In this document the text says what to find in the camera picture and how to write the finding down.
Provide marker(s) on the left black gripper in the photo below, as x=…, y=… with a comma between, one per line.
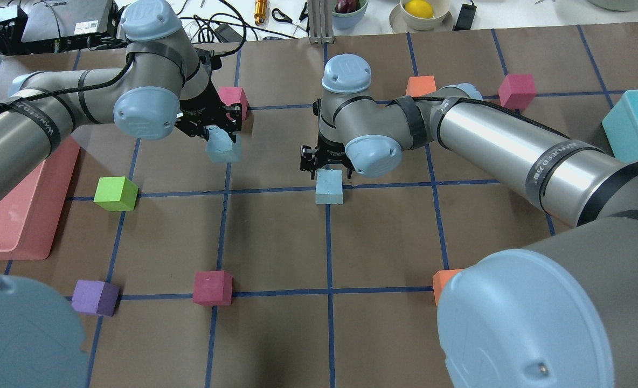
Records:
x=196, y=109

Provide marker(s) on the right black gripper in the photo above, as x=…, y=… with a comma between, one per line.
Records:
x=329, y=146

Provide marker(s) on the light blue block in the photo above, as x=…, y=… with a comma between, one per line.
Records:
x=329, y=187
x=221, y=148

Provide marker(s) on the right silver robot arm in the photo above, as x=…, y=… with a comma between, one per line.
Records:
x=561, y=312

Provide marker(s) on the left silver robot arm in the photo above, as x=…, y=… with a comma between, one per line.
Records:
x=165, y=84

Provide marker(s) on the left far pink block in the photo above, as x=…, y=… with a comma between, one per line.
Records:
x=232, y=95

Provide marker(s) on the green foam block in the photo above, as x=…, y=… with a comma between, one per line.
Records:
x=115, y=194

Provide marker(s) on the far orange foam block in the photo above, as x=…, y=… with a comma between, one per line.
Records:
x=421, y=85

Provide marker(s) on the orange foam block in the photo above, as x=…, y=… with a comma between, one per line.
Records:
x=439, y=281
x=421, y=85

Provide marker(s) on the brass cylinder tool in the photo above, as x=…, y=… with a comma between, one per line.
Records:
x=260, y=11

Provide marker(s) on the near orange foam block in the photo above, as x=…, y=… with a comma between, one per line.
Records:
x=439, y=281

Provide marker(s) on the left near pink block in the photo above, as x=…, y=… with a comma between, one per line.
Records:
x=213, y=288

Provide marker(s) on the blue bowl with fruit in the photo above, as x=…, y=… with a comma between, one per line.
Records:
x=347, y=14

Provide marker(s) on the cream bowl with lemon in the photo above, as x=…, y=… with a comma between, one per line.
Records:
x=421, y=16

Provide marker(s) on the black computer box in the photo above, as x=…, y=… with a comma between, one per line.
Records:
x=68, y=20

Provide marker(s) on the small black power brick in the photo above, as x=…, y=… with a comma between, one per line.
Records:
x=466, y=17

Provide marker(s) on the right pink foam block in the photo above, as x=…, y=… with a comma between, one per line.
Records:
x=517, y=91

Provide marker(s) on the left purple foam block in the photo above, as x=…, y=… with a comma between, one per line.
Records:
x=95, y=298

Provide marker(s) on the pink plastic tray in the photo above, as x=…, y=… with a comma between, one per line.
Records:
x=30, y=213

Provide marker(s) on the cyan plastic tray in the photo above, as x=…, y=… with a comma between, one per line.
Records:
x=621, y=127

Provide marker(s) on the black handled scissors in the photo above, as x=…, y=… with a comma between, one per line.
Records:
x=283, y=18

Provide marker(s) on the aluminium frame post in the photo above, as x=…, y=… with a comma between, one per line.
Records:
x=320, y=22

